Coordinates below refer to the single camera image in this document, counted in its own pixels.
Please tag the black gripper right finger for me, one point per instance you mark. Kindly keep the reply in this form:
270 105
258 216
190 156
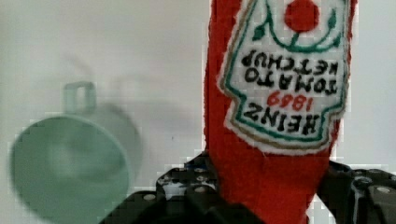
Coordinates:
358 196

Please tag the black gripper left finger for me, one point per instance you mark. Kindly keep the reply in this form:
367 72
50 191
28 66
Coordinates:
186 195

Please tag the red plush ketchup bottle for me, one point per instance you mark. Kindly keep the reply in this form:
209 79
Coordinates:
276 84

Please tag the green cup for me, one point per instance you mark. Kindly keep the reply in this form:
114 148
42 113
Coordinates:
76 167

